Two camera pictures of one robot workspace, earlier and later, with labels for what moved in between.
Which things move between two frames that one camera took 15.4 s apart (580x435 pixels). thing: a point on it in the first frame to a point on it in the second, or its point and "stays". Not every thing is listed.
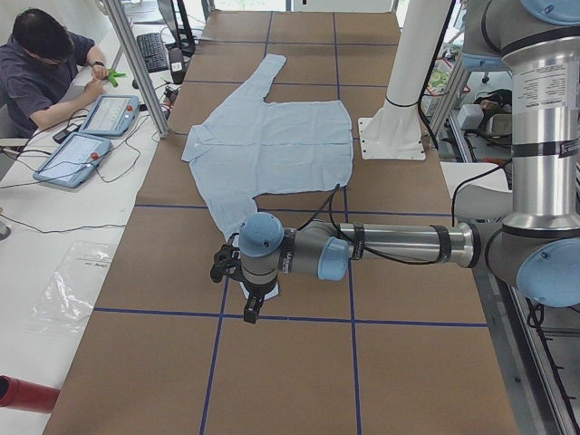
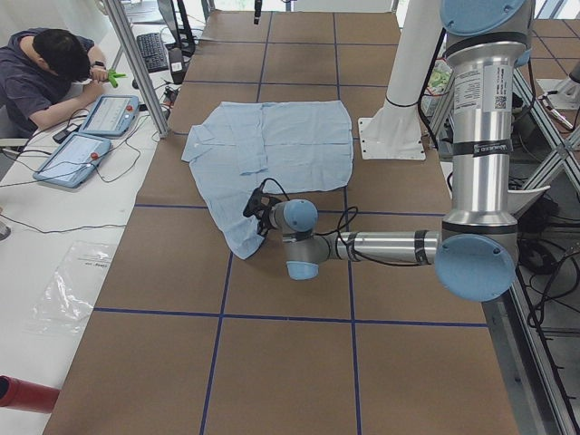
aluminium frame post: x=140 y=66 stays
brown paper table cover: x=381 y=349 stays
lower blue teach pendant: x=75 y=161 stays
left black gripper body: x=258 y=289 to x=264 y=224
